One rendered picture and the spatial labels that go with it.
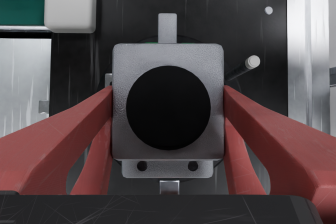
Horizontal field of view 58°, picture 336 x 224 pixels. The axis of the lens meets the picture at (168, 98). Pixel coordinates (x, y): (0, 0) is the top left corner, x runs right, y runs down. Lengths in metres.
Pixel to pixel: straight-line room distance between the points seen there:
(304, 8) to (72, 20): 0.24
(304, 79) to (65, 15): 0.25
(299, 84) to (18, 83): 0.32
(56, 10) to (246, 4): 0.19
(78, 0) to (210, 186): 0.22
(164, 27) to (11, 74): 0.27
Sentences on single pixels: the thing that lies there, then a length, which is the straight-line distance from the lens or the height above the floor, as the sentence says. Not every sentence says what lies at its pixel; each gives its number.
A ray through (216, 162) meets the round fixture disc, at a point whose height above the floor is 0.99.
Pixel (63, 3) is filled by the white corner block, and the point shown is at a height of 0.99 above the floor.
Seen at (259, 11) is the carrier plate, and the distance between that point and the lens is 0.33.
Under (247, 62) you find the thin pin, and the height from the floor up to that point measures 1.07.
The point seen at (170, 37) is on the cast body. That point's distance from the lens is 0.16.
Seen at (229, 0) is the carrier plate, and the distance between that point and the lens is 0.33.
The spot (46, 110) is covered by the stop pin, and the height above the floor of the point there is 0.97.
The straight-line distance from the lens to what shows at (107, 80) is 0.27.
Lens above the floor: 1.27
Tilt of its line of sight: 87 degrees down
